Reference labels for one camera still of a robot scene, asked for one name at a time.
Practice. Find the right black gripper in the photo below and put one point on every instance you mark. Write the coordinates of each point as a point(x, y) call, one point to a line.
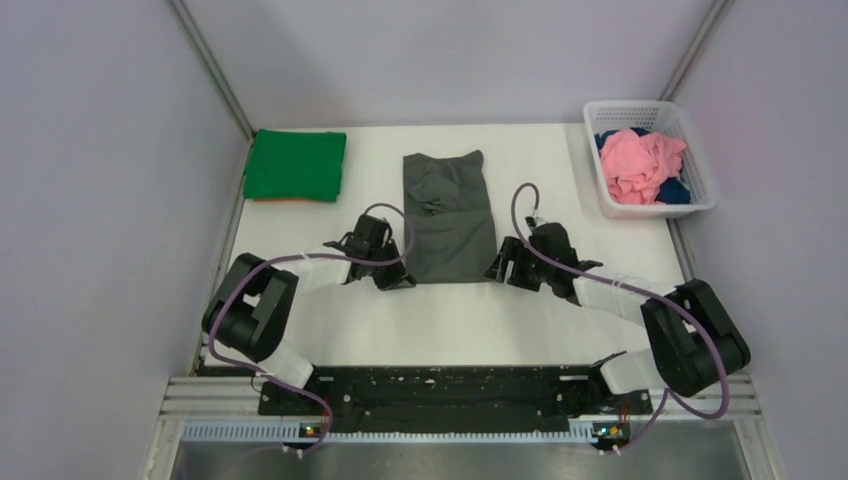
point(512, 250)

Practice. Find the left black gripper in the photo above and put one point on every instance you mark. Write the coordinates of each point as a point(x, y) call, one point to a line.
point(396, 278)

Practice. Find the dark grey t-shirt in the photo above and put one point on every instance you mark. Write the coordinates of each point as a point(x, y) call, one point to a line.
point(448, 204)

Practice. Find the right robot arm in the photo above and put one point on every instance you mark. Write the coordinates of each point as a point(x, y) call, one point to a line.
point(693, 342)

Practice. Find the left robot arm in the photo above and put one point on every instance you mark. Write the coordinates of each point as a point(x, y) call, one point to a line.
point(247, 316)

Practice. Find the folded green t-shirt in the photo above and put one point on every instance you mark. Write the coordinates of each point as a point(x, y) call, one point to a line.
point(295, 165)

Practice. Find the pink t-shirt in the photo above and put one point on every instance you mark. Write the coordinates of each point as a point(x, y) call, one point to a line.
point(639, 166)

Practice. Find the white plastic basket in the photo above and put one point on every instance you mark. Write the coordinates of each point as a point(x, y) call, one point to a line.
point(647, 160)

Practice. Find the dark blue t-shirt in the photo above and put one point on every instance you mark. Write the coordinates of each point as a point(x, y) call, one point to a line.
point(672, 192)

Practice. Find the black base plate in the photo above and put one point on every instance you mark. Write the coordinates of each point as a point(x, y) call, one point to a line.
point(539, 398)

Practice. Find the white slotted cable duct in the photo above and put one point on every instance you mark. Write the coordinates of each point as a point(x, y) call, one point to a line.
point(294, 432)

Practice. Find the aluminium frame rail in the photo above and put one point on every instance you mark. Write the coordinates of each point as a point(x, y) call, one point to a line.
point(239, 396)

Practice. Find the left corner metal post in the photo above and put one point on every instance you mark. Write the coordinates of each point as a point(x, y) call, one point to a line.
point(211, 66)

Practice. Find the corner metal post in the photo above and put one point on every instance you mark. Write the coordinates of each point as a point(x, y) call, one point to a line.
point(211, 66)
point(706, 29)

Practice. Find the right corner metal post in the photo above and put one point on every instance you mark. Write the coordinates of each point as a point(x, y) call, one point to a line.
point(706, 29)

